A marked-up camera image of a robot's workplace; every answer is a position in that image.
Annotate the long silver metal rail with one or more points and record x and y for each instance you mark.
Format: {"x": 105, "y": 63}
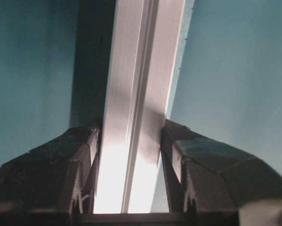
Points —
{"x": 142, "y": 61}

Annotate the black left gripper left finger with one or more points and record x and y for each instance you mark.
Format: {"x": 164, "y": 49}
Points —
{"x": 58, "y": 176}

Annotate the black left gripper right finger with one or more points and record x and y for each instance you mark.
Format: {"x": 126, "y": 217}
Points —
{"x": 215, "y": 176}

